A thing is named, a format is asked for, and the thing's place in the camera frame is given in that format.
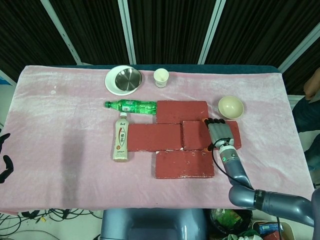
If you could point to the left robot hand black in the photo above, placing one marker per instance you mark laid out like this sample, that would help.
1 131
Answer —
8 166

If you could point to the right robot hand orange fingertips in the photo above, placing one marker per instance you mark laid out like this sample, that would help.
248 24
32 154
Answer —
221 135

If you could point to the red brick with face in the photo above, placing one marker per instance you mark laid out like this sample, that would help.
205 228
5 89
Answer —
195 135

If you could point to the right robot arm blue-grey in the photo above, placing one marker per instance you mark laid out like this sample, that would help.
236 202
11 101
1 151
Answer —
235 167

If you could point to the person forearm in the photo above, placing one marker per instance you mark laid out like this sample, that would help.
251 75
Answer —
312 87

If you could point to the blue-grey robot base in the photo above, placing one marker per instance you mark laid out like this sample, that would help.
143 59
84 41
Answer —
155 225

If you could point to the red brick with faint scratches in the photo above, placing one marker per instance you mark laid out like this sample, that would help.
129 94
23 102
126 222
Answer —
180 111

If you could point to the red brick white-flecked face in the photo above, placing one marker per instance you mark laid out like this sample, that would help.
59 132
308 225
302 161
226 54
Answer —
182 165

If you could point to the red brick white-chipped side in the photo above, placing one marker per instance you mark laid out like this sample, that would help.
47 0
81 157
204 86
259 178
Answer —
155 137

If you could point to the beige ceramic bowl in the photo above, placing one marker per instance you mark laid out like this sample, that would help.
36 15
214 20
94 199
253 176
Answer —
230 107

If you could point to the pink velvet table cloth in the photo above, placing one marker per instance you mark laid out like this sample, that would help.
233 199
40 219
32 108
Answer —
62 150

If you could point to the white paper cup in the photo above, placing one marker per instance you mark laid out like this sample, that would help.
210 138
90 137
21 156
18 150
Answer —
160 78

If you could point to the black trash bag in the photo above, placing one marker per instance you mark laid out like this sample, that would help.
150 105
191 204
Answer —
245 217

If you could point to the seated person dark clothes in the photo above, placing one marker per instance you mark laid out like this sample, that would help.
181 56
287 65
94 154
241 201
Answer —
307 115

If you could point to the green plastic soda bottle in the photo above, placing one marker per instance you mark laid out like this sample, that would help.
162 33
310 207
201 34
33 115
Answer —
130 106

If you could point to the beige milk tea bottle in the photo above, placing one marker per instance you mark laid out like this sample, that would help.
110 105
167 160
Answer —
121 140

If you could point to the blue packet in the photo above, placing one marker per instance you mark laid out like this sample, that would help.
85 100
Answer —
270 228

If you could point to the stainless steel dish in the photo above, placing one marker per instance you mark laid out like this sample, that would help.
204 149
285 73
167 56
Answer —
128 80

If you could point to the white round plate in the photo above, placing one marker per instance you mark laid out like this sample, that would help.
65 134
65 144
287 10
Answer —
110 82

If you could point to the white partition post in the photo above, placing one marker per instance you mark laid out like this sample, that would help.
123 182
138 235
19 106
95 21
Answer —
211 32
65 32
300 47
127 32

